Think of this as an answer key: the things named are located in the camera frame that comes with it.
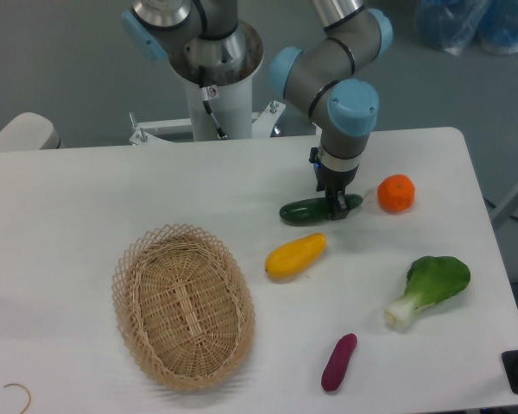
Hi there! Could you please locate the green cucumber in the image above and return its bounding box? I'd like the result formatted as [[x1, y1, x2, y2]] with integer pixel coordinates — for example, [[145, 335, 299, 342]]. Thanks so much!
[[279, 194, 363, 226]]

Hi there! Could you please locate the blue plastic bag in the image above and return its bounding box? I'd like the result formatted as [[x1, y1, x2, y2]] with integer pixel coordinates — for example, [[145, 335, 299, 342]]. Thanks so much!
[[414, 1, 518, 56]]

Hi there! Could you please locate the woven wicker basket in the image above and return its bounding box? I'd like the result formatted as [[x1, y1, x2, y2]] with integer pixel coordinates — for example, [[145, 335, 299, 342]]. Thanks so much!
[[112, 224, 255, 392]]

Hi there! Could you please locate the purple sweet potato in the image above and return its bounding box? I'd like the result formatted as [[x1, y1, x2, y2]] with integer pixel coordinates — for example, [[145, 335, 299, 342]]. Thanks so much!
[[321, 333, 357, 392]]

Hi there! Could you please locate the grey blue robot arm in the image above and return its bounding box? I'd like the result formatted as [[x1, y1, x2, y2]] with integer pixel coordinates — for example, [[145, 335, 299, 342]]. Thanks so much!
[[122, 1, 393, 223]]

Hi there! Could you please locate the white frame at right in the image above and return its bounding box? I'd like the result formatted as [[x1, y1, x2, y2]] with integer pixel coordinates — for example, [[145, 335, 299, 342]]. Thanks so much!
[[490, 181, 518, 230]]

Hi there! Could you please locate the tan rubber band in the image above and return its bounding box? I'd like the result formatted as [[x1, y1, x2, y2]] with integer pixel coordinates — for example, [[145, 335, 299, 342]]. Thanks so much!
[[3, 383, 33, 411]]

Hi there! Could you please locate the green bok choy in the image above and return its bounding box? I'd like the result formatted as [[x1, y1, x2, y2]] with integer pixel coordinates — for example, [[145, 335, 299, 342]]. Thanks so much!
[[383, 256, 471, 331]]

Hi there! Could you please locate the orange tangerine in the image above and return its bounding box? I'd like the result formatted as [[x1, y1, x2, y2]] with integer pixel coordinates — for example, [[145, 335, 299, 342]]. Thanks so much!
[[377, 174, 415, 213]]

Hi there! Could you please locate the black pedestal cable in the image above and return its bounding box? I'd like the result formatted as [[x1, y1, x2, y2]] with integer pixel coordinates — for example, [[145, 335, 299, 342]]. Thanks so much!
[[197, 64, 229, 140]]

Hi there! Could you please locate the yellow mango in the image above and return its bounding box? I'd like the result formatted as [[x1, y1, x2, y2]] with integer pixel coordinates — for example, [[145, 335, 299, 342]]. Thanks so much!
[[264, 233, 327, 279]]

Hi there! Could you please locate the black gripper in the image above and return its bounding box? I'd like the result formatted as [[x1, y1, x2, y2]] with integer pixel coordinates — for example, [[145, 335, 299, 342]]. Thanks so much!
[[309, 147, 358, 221]]

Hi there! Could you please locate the white chair armrest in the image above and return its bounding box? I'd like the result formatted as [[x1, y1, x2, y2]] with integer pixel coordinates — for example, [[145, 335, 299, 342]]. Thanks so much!
[[0, 112, 65, 153]]

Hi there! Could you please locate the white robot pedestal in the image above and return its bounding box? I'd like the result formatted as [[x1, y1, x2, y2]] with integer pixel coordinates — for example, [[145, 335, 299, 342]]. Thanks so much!
[[129, 21, 286, 145]]

